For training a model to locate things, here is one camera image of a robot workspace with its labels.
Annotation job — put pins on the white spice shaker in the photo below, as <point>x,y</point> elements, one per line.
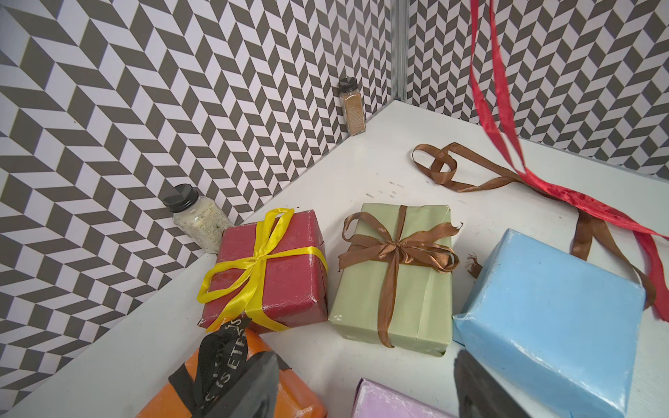
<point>198,217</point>

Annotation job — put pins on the black printed ribbon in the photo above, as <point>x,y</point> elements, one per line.
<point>223,358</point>

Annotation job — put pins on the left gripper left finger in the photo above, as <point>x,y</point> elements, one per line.
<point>255,393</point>

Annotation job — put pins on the blue gift box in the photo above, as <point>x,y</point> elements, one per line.
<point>559,328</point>

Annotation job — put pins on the brown spice shaker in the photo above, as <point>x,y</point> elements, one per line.
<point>353,108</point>

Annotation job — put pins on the green gift box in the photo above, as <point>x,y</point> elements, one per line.
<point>423,306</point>

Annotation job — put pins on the orange gift box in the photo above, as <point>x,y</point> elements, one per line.
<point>295,398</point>

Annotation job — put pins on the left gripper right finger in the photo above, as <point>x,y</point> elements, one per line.
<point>479,394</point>

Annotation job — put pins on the maroon gift box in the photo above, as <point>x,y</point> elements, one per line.
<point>292,271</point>

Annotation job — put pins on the purple gift box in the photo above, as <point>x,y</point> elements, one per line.
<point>375,400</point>

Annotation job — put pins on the brown ribbon of purple box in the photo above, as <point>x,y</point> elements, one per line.
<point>496,177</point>

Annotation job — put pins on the yellow ribbon on maroon box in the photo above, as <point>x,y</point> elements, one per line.
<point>256,266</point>

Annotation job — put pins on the red ribbon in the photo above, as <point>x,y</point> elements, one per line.
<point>502,132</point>

